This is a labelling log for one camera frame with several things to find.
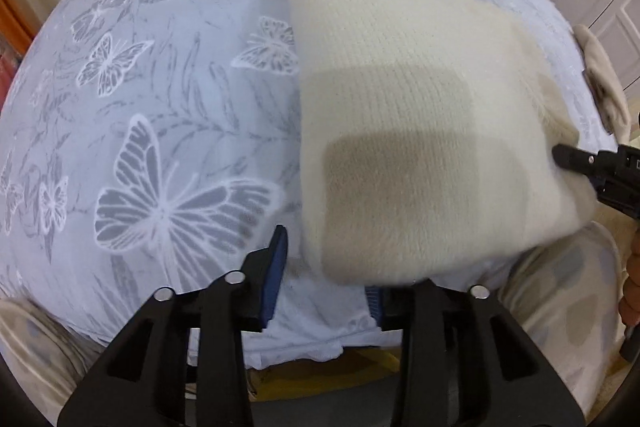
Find beige cloth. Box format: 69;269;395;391
572;24;632;135

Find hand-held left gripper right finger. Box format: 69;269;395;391
364;279;586;427

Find cream knit cardigan red buttons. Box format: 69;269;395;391
276;0;598;285

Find bed with butterfly sheet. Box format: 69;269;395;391
0;0;618;368

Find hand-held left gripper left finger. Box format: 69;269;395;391
57;224;290;427

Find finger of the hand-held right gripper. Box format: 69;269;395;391
552;144;621;188

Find person's spotted beige pants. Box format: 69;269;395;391
0;222;633;423

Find person's right hand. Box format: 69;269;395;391
617;227;640;325

